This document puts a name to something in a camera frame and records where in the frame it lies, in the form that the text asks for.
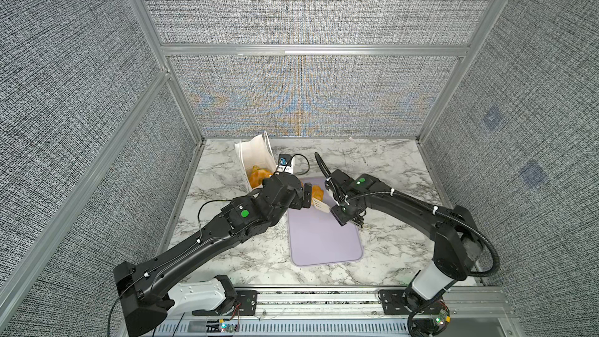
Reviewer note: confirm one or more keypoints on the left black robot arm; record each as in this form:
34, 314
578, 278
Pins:
143, 288

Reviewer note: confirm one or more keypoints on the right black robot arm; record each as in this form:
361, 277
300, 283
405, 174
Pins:
456, 247

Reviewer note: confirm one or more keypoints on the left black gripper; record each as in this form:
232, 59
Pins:
299, 202

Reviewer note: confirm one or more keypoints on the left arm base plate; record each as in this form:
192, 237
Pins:
245, 304

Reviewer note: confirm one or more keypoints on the lavender plastic tray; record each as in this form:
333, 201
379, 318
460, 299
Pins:
316, 238

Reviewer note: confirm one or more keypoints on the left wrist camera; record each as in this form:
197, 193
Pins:
285, 164

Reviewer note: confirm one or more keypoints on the aluminium front rail frame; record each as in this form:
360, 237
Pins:
334, 311

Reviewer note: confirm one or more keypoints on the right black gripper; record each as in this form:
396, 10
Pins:
339, 217

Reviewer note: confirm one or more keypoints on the round flaky bun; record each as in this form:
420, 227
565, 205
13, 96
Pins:
317, 193

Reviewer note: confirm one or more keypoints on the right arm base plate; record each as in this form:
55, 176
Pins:
395, 302

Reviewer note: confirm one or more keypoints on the reddish brown triangular bread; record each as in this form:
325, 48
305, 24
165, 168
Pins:
257, 176

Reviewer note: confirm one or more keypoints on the white paper gift bag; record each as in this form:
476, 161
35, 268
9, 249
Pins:
255, 152

